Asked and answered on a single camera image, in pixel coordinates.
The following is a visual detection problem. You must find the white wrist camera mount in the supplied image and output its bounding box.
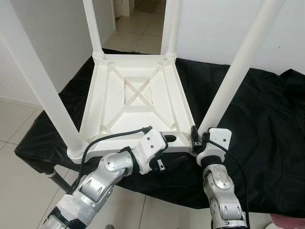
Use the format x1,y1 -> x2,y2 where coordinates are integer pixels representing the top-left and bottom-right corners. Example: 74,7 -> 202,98
196,128 -> 233,166
131,127 -> 168,173

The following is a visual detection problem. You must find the black metal table leg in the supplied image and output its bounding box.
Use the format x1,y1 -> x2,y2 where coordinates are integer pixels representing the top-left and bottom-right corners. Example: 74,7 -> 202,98
47,169 -> 72,192

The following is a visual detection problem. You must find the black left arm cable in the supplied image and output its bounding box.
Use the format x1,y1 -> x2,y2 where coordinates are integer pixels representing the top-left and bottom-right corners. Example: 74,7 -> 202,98
78,126 -> 153,191

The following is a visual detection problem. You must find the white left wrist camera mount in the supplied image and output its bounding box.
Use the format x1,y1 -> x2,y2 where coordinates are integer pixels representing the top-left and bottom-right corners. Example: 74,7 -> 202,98
131,127 -> 168,173

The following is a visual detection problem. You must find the pink round seat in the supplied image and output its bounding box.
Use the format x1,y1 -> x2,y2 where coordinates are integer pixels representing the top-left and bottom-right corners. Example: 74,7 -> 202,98
269,214 -> 305,229

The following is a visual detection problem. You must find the white plastic table top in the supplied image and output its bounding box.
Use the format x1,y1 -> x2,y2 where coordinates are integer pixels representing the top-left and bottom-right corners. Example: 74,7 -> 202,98
67,52 -> 200,164

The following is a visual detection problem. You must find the pale door frame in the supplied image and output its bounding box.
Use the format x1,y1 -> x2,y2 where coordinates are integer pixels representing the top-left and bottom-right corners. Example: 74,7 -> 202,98
114,0 -> 135,20

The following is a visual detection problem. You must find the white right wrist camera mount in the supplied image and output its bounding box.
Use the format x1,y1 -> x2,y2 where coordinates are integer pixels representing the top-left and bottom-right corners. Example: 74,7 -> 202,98
196,128 -> 233,166

